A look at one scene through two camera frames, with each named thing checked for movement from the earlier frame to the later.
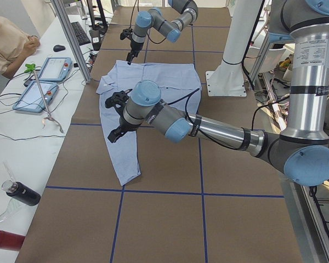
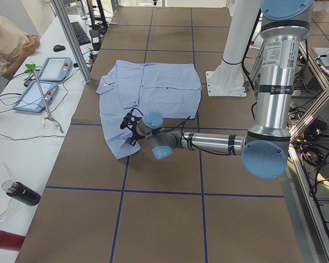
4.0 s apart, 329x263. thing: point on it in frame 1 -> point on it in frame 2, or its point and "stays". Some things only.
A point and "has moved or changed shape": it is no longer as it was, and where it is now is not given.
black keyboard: (80, 34) stays
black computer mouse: (58, 48) stays
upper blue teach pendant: (56, 69) stays
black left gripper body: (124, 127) -> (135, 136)
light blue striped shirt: (180, 86) has moved or changed shape
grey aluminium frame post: (73, 39) stays
